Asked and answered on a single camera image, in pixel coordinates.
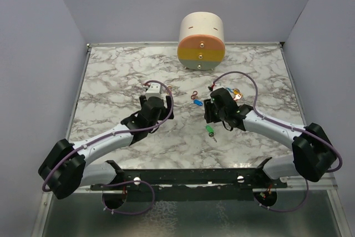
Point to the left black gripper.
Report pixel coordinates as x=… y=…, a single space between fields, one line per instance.
x=166 y=112

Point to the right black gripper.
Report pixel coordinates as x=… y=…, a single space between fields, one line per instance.
x=209 y=105

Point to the small red tag key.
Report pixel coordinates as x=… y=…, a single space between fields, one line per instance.
x=237 y=97

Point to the blue tag key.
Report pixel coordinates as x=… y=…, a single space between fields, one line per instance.
x=197 y=102

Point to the green tag key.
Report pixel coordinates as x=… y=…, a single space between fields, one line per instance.
x=211 y=132

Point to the red carabiner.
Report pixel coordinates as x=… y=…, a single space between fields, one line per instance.
x=194 y=95

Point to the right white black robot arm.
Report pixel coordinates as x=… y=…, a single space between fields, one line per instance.
x=312 y=152

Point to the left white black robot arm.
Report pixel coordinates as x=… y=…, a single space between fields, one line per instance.
x=63 y=169

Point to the round three-drawer storage box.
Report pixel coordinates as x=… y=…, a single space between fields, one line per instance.
x=201 y=41

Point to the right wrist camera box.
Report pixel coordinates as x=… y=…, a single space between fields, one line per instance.
x=215 y=86

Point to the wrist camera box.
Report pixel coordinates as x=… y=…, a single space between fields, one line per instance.
x=215 y=86
x=154 y=90

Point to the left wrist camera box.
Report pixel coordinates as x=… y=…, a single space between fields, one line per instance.
x=154 y=90

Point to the black mounting rail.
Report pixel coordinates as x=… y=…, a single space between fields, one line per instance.
x=187 y=184

